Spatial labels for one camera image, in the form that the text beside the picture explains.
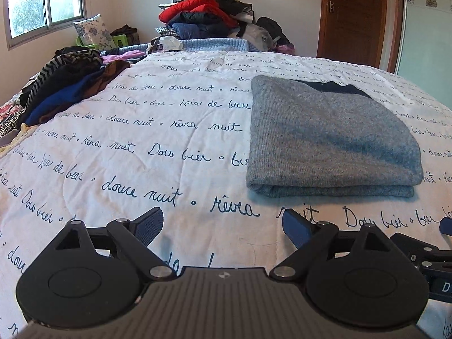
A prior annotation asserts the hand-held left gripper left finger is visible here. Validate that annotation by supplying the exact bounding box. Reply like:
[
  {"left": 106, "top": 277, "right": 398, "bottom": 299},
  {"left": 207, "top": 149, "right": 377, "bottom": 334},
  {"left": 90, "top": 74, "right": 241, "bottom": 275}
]
[{"left": 44, "top": 207, "right": 177, "bottom": 283}]

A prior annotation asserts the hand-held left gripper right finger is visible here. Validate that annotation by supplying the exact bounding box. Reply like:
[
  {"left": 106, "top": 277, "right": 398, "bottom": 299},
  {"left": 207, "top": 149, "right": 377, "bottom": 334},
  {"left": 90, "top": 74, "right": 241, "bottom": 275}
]
[{"left": 269, "top": 208, "right": 403, "bottom": 283}]

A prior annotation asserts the grey sweater with navy sleeves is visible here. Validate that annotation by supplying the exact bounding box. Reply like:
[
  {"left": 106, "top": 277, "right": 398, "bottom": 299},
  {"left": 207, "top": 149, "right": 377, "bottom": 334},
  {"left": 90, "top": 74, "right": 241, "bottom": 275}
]
[{"left": 246, "top": 75, "right": 424, "bottom": 198}]

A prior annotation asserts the pile of assorted clothes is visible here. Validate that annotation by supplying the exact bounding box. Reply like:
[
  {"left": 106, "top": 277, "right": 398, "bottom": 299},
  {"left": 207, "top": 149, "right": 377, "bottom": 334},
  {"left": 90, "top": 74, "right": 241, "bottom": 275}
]
[{"left": 155, "top": 0, "right": 295, "bottom": 55}]

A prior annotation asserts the white quilt with script print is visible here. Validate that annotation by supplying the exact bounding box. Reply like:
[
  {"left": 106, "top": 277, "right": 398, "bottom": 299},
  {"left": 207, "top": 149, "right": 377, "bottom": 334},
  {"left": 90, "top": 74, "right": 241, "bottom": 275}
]
[{"left": 0, "top": 50, "right": 452, "bottom": 339}]

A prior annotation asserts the royal blue garment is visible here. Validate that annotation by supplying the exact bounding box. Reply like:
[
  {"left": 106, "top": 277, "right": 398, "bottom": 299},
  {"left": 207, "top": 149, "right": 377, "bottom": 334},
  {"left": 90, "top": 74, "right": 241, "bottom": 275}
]
[{"left": 25, "top": 74, "right": 107, "bottom": 126}]

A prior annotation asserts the pale yellow cloth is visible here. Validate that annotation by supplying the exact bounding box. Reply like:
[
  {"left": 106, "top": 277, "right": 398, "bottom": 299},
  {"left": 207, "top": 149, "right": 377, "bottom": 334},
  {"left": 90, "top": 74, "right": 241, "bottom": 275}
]
[{"left": 0, "top": 123, "right": 39, "bottom": 159}]

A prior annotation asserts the pink garment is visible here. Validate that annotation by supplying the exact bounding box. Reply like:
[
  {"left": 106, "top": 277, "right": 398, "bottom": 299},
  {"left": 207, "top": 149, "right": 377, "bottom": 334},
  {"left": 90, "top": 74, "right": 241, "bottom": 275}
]
[{"left": 101, "top": 50, "right": 145, "bottom": 65}]

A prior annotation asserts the red floral zebra blanket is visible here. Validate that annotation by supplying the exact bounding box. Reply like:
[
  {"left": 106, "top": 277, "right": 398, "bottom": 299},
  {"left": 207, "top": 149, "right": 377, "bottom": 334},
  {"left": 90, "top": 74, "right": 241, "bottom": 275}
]
[{"left": 0, "top": 95, "right": 27, "bottom": 138}]

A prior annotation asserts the pale wardrobe panel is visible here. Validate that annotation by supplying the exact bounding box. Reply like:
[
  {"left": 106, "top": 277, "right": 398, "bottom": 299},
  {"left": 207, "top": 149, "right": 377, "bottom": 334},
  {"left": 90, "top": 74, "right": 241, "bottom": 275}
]
[{"left": 395, "top": 0, "right": 452, "bottom": 112}]

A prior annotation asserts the black white chevron garment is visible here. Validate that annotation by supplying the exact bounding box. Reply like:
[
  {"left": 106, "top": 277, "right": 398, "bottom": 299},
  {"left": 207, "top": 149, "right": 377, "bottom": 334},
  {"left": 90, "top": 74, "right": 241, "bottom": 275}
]
[{"left": 21, "top": 50, "right": 105, "bottom": 108}]

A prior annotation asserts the white crumpled cloth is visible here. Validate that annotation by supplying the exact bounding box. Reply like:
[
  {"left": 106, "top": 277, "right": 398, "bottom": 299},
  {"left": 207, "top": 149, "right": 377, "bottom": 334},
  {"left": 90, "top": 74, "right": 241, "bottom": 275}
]
[{"left": 160, "top": 36, "right": 182, "bottom": 51}]

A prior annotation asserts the green plastic seat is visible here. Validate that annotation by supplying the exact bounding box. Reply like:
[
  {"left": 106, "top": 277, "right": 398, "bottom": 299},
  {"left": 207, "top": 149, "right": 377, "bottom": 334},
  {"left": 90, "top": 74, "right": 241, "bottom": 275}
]
[{"left": 76, "top": 33, "right": 128, "bottom": 48}]

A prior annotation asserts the light blue knit blanket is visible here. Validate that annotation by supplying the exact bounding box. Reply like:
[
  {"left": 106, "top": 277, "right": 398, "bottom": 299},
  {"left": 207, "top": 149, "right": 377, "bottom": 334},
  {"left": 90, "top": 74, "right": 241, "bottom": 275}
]
[{"left": 118, "top": 37, "right": 260, "bottom": 55}]

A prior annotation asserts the black crumpled garment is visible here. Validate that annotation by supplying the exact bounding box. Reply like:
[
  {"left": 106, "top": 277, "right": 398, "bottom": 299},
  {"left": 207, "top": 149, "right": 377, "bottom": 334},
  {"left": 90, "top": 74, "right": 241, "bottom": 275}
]
[{"left": 53, "top": 46, "right": 92, "bottom": 59}]

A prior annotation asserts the dark fabric bag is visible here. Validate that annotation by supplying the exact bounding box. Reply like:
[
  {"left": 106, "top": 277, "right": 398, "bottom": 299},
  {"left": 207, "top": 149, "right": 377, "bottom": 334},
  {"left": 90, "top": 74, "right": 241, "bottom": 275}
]
[{"left": 120, "top": 25, "right": 140, "bottom": 45}]

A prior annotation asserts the navy blue jacket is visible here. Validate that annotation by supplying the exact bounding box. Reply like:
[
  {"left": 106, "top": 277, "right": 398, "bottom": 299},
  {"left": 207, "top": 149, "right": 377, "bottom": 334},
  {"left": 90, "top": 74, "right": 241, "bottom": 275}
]
[{"left": 171, "top": 21, "right": 230, "bottom": 39}]

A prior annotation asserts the floral white pillow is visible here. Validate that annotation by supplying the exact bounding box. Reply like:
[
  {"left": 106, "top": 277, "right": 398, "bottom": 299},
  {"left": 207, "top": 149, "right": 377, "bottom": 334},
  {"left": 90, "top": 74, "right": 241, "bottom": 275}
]
[{"left": 73, "top": 14, "right": 117, "bottom": 51}]

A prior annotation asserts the black puffer jacket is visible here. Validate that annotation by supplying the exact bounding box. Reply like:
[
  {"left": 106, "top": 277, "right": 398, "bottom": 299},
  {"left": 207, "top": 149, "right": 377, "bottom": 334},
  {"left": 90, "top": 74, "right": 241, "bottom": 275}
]
[{"left": 173, "top": 11, "right": 227, "bottom": 27}]

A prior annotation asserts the brown wooden door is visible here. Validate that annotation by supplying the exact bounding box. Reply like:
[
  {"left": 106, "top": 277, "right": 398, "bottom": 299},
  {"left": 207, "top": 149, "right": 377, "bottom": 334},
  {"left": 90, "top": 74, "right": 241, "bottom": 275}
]
[{"left": 316, "top": 0, "right": 405, "bottom": 73}]

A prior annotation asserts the red puffer jacket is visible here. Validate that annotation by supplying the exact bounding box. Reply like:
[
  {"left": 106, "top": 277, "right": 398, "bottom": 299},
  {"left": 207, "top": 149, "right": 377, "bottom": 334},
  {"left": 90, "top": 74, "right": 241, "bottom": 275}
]
[{"left": 159, "top": 0, "right": 239, "bottom": 29}]

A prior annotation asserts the sliding glass window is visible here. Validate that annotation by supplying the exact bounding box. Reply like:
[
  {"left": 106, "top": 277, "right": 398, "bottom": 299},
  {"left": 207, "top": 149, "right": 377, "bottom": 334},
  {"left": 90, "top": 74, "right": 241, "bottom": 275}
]
[{"left": 3, "top": 0, "right": 88, "bottom": 50}]

